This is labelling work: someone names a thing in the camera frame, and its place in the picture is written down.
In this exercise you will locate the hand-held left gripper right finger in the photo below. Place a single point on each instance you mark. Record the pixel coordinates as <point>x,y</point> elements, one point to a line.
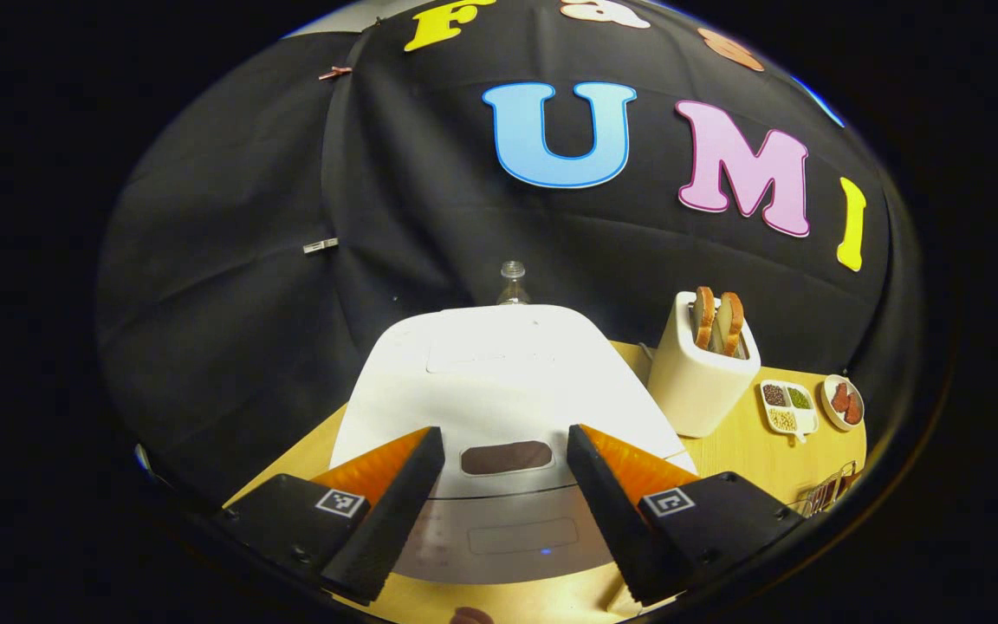
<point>612,511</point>

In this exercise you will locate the white rice cooker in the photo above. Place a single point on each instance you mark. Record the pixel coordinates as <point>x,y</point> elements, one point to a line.
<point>499,381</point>

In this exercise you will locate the pink clip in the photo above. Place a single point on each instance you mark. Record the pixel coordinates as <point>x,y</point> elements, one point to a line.
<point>335,73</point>

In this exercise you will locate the round white plate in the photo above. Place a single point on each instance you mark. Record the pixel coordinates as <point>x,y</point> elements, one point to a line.
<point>826,407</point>

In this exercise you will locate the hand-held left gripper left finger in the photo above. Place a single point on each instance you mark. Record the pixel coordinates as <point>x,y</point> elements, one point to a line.
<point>386,520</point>

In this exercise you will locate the clear glass bottle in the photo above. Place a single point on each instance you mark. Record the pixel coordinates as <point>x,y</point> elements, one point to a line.
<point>513,286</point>

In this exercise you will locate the red meat slice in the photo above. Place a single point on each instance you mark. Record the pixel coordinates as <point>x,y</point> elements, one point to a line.
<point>853,409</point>
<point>839,399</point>

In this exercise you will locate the toasted bread slice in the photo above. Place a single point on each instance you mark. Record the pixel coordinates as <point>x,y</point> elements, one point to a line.
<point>703,316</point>
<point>730,322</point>

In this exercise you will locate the white toaster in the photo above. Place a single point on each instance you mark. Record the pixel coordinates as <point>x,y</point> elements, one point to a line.
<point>694,390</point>

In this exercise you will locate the white clip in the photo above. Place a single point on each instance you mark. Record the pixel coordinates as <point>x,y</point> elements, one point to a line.
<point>320,245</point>

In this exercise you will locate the wooden spoon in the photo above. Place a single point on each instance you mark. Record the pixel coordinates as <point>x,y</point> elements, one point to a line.
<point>824,496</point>

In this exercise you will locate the white divided grain dish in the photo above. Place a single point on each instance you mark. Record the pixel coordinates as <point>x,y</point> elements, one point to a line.
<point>807,422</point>

